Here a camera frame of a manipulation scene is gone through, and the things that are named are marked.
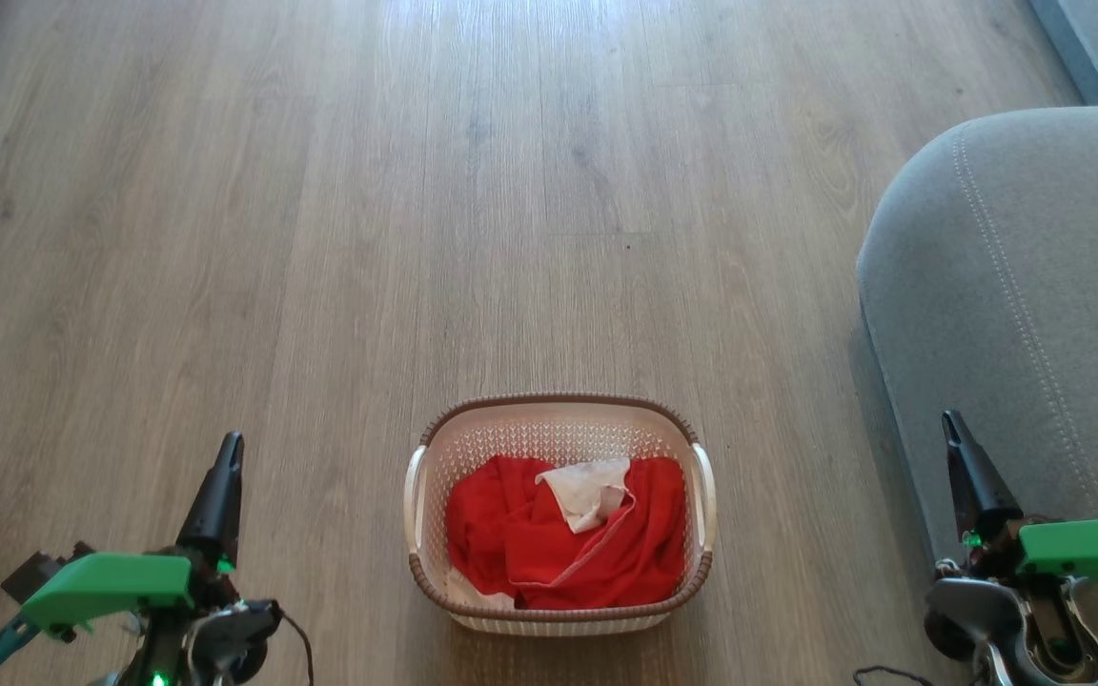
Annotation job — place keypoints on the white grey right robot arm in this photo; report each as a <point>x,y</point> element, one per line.
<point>978,610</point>

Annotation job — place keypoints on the white brown-rimmed laundry basket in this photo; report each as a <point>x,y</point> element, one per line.
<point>559,433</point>

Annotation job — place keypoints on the grey fabric sofa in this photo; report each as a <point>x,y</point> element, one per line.
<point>1035,286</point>

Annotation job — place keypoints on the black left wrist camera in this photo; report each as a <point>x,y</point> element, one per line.
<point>39,572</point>

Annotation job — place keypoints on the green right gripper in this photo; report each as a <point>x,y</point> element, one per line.
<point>1083,553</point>

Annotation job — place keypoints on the red garment with white trim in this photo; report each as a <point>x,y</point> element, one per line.
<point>511,534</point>

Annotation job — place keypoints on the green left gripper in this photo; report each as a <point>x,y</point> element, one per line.
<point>111,581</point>

